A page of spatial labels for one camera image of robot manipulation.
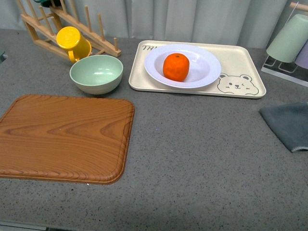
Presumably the orange fruit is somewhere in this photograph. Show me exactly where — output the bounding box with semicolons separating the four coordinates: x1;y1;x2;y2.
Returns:
163;53;190;82

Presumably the white round plate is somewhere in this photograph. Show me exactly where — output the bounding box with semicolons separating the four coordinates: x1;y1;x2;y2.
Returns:
144;43;221;89

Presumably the green bowl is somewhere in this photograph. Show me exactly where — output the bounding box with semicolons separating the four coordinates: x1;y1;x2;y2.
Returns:
69;55;124;95

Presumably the brown wooden tray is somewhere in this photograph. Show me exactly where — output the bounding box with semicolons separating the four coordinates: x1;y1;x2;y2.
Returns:
0;94;135;184

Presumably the beige bear tray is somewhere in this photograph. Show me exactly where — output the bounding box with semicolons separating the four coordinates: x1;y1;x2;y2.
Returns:
128;40;266;99

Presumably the yellow mug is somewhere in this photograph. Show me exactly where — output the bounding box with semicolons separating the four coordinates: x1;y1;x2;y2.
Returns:
56;26;92;63

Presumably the grey cloth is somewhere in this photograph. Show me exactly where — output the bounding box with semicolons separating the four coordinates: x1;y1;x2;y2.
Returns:
259;102;308;153

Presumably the wooden dish rack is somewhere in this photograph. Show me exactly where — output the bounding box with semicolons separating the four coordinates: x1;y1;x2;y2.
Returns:
17;0;121;59

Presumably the green cup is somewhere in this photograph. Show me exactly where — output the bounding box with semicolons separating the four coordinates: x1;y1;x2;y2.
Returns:
266;14;308;63

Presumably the dark green object on rack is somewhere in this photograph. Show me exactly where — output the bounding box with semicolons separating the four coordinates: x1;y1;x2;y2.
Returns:
34;0;61;8

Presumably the purple cup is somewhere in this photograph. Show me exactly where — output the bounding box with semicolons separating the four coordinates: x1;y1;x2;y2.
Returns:
295;41;308;69

